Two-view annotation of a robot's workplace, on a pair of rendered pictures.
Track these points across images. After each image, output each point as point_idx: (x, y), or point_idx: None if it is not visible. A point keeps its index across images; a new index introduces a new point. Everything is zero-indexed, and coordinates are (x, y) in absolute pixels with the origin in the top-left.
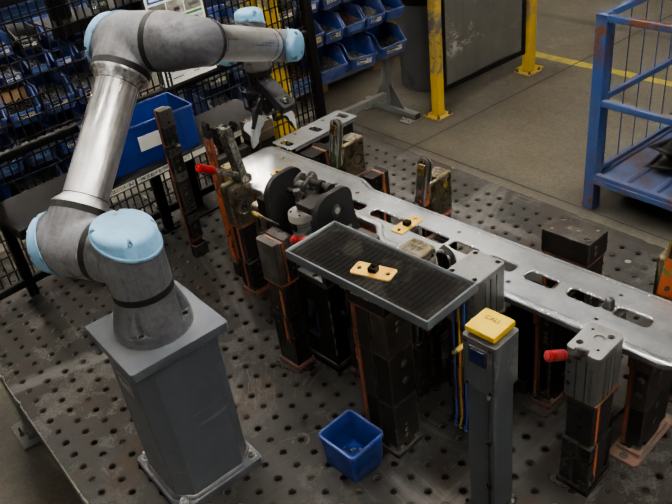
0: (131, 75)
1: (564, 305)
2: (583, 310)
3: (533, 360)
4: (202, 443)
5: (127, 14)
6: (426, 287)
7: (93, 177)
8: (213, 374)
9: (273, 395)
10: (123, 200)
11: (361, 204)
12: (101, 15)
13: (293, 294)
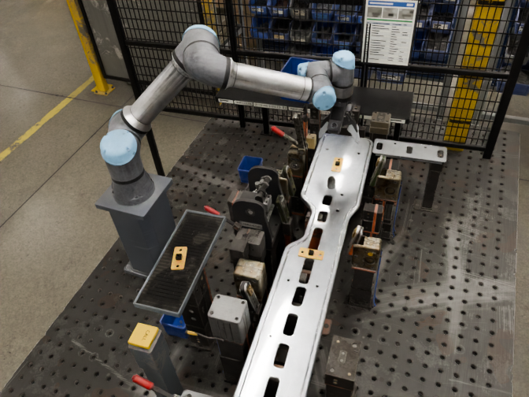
0: (179, 69)
1: (256, 379)
2: (255, 393)
3: None
4: (135, 253)
5: (194, 35)
6: (170, 290)
7: (138, 109)
8: (140, 231)
9: (214, 265)
10: None
11: None
12: (193, 27)
13: None
